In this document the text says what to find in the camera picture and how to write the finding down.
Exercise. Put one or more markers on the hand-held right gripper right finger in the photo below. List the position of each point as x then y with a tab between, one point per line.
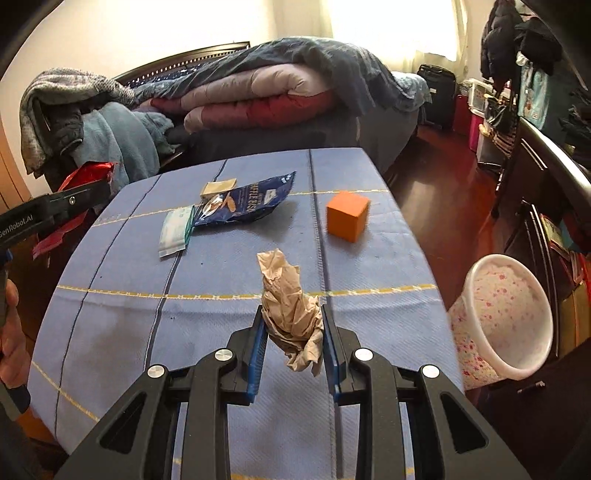
330	350

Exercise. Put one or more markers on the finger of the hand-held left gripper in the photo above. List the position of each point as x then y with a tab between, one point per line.
74	199

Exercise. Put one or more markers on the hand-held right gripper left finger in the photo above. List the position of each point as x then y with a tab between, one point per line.
256	355

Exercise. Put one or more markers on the large red snack packet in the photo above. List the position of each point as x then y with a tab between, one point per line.
90	174

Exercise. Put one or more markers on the brown paper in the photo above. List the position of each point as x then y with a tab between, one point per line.
286	300

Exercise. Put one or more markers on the floral white waste bin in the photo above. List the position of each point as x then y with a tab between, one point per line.
503	314

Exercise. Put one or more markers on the person's left hand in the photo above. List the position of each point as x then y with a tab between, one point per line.
11	341

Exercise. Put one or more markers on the wooden wardrobe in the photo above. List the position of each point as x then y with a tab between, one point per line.
11	180

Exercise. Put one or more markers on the dark padded jacket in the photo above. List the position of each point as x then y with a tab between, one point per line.
64	129

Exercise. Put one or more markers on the light blue fleece blanket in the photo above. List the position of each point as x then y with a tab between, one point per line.
120	138

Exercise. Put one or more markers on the green white wipe packet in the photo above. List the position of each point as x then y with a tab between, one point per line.
174	230

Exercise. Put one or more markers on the orange cube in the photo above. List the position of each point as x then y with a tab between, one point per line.
346	217

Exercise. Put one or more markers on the small beige packet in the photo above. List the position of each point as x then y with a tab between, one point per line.
217	188

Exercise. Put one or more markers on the star print blue pillow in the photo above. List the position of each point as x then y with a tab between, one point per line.
161	76

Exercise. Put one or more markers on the blue snack packet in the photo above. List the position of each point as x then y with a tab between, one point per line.
249	198

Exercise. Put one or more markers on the small black object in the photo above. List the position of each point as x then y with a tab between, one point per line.
531	386

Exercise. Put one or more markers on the folded pink quilt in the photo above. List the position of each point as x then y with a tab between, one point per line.
258	101

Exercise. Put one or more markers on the dark wooden bed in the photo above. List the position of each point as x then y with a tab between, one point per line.
286	138

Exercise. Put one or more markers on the dark wooden dresser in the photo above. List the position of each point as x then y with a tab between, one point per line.
531	184

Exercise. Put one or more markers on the red pink storage box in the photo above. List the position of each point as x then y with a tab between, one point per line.
475	131

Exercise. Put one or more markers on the black suitcase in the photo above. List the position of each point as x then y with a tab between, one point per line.
436	97

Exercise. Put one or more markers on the striped handbag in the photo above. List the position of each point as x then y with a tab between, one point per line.
498	129

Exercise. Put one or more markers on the blue patterned duvet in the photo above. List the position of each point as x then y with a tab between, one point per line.
332	60

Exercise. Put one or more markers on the clear plastic container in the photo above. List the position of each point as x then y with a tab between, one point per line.
478	94

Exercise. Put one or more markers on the teal bag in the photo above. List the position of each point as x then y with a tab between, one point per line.
533	92

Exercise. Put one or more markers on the sheer cream curtain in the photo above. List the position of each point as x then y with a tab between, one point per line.
392	27

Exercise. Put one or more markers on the stack of dark clothes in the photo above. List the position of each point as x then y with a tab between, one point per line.
577	120

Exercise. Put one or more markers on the hanging dark coat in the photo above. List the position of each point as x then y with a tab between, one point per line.
501	41

